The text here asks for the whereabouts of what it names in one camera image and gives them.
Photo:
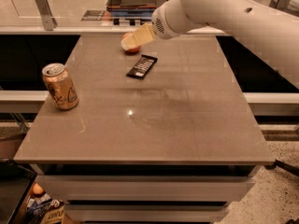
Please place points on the red apple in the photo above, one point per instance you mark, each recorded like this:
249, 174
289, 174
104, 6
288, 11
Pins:
129, 43

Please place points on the white drawer cabinet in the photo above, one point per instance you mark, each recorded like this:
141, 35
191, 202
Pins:
146, 199

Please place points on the black bin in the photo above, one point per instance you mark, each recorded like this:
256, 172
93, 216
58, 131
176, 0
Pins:
15, 182

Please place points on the orange fruit in bin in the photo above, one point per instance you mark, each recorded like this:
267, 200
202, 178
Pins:
37, 190

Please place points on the gold soda can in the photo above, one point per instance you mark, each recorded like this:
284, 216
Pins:
60, 86

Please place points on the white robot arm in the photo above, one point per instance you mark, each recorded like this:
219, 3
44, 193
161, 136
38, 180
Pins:
270, 34

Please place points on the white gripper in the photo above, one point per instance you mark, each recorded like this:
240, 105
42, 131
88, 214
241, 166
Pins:
162, 25

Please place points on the snack bags in bin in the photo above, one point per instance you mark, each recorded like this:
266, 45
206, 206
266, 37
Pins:
44, 210

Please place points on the left metal glass bracket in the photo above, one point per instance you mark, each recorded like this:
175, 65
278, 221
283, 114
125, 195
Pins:
48, 21

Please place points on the black snack bar wrapper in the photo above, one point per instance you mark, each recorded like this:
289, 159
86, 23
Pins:
142, 66

